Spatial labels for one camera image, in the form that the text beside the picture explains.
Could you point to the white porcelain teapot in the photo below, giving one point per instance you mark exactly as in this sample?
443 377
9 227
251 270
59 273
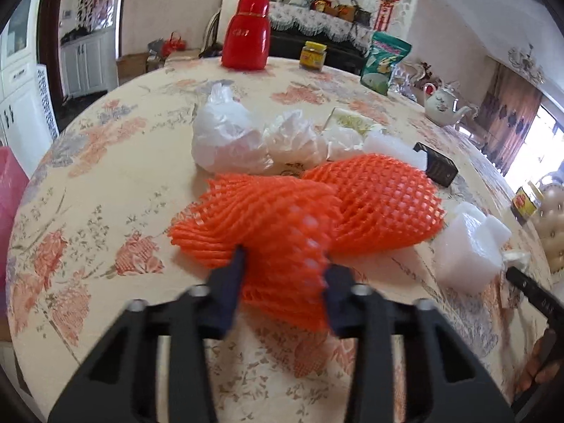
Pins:
443 105

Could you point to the black cardboard box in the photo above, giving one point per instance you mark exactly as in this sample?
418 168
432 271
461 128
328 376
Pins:
440 167

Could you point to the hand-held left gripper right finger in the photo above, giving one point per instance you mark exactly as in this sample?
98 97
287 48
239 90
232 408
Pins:
338 299

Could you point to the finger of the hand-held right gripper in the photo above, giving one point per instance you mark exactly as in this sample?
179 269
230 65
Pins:
535 293

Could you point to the brown wooden door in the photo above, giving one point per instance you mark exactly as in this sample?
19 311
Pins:
48 31

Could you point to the person's right hand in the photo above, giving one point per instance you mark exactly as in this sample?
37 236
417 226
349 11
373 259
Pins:
533 370

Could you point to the red knot wall ornament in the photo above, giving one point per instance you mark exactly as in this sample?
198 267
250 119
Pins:
388 0

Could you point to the beige tufted chair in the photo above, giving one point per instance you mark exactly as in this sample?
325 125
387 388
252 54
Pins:
553 229

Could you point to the chandelier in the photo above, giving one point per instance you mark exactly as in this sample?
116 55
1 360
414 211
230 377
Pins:
526 64

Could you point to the black sideboard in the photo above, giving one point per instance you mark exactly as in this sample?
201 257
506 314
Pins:
291 46

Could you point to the white low cabinet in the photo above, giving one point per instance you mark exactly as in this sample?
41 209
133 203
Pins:
88 64

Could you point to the white plastic bag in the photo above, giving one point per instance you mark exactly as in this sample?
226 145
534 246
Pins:
224 136

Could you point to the brown handbag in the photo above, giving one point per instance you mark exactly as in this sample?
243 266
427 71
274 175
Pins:
361 15

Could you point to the white foam piece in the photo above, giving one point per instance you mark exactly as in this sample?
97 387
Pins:
467 251
390 145

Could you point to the brown patterned curtain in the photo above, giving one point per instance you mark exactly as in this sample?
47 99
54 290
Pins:
511 119

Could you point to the red thermos jug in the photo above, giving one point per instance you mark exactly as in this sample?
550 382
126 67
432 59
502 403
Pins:
246 35

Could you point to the green snack bag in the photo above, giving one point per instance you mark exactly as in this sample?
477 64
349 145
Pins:
384 64

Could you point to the orange foam fruit net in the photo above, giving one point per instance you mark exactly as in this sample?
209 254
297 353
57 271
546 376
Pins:
379 202
273 220

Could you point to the red basket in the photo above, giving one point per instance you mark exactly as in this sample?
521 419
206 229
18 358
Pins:
174 45

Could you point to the floral tissue packet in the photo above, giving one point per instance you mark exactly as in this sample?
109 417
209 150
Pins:
348 122

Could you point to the white lace cloth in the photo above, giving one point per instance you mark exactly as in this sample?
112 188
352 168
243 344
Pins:
317 20

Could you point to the crumpled white tissue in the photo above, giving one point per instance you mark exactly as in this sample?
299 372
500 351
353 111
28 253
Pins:
293 141

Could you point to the white lattice panel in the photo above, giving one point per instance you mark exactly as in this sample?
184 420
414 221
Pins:
47 101

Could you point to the yellow lidded jar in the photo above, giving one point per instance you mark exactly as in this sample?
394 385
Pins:
313 56

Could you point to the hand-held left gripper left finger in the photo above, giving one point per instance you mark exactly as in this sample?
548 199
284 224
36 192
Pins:
229 293

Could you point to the ornate white sofa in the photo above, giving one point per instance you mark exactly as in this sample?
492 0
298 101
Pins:
418 75

